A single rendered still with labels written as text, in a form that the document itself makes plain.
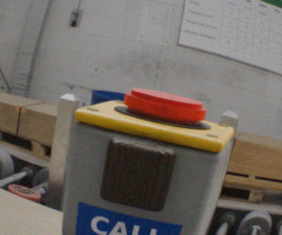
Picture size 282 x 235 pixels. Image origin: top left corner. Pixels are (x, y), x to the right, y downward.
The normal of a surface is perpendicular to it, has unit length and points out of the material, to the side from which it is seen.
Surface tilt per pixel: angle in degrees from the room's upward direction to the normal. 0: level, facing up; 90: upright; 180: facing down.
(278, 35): 90
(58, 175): 90
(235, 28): 90
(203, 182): 90
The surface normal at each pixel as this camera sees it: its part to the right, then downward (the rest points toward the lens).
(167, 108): 0.01, 0.11
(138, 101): -0.64, -0.04
